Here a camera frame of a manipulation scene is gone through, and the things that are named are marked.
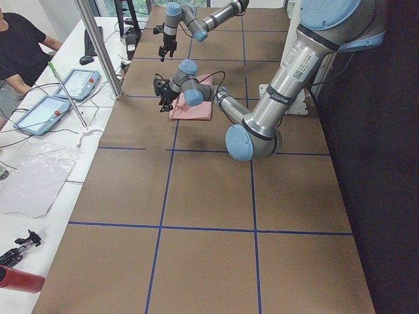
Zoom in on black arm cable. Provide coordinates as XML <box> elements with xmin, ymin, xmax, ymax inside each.
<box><xmin>153</xmin><ymin>71</ymin><xmax>230</xmax><ymax>109</ymax></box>

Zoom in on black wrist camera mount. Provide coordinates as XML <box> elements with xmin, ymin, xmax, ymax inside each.
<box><xmin>153</xmin><ymin>24</ymin><xmax>164</xmax><ymax>35</ymax></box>

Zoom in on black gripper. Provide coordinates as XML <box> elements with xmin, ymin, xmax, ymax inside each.
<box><xmin>158</xmin><ymin>33</ymin><xmax>177</xmax><ymax>62</ymax></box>
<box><xmin>159</xmin><ymin>84</ymin><xmax>180</xmax><ymax>113</ymax></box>

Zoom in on black folded tripod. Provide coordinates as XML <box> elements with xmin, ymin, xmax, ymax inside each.
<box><xmin>1</xmin><ymin>230</ymin><xmax>41</xmax><ymax>268</ymax></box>

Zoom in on white plastic hook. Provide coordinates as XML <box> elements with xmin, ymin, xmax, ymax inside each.
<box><xmin>76</xmin><ymin>126</ymin><xmax>104</xmax><ymax>147</ymax></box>

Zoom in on black stand legs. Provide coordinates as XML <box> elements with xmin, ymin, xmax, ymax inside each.
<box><xmin>113</xmin><ymin>0</ymin><xmax>148</xmax><ymax>39</ymax></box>

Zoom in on near blue teach pendant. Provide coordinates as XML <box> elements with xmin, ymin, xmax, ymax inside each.
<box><xmin>13</xmin><ymin>96</ymin><xmax>70</xmax><ymax>136</ymax></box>

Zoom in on black keyboard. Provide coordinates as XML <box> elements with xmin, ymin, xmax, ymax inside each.
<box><xmin>84</xmin><ymin>29</ymin><xmax>97</xmax><ymax>57</ymax></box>

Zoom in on person in black shirt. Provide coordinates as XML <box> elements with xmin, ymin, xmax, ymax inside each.
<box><xmin>1</xmin><ymin>12</ymin><xmax>62</xmax><ymax>95</ymax></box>

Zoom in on red cylinder bottle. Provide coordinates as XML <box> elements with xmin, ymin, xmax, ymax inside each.
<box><xmin>1</xmin><ymin>266</ymin><xmax>45</xmax><ymax>294</ymax></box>

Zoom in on pink Snoopy t-shirt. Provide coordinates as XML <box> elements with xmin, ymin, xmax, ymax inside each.
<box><xmin>169</xmin><ymin>88</ymin><xmax>212</xmax><ymax>120</ymax></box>

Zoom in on white camera mast pedestal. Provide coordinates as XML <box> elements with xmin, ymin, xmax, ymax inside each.
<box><xmin>270</xmin><ymin>1</ymin><xmax>308</xmax><ymax>114</ymax></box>

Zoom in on black computer mouse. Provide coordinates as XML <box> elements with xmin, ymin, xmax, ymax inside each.
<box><xmin>79</xmin><ymin>56</ymin><xmax>94</xmax><ymax>65</ymax></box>

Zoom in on far blue teach pendant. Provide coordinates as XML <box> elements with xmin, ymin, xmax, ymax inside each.
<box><xmin>63</xmin><ymin>69</ymin><xmax>100</xmax><ymax>101</ymax></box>

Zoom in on blue teach pendant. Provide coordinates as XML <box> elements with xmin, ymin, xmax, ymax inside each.
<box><xmin>13</xmin><ymin>96</ymin><xmax>70</xmax><ymax>136</ymax></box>
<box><xmin>63</xmin><ymin>69</ymin><xmax>100</xmax><ymax>101</ymax></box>

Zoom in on clear plastic bag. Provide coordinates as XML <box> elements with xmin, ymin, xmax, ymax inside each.
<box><xmin>1</xmin><ymin>143</ymin><xmax>79</xmax><ymax>218</ymax></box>

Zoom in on metal rod green tip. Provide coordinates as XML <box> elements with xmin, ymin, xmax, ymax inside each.
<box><xmin>48</xmin><ymin>61</ymin><xmax>88</xmax><ymax>130</ymax></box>

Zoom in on brown paper table cover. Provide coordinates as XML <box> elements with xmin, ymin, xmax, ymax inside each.
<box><xmin>34</xmin><ymin>8</ymin><xmax>374</xmax><ymax>313</ymax></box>

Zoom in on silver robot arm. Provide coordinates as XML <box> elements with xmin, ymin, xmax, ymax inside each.
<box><xmin>153</xmin><ymin>0</ymin><xmax>388</xmax><ymax>161</ymax></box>
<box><xmin>153</xmin><ymin>0</ymin><xmax>249</xmax><ymax>62</ymax></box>

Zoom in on aluminium frame post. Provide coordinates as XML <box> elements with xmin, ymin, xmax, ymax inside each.
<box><xmin>74</xmin><ymin>0</ymin><xmax>123</xmax><ymax>99</ymax></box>

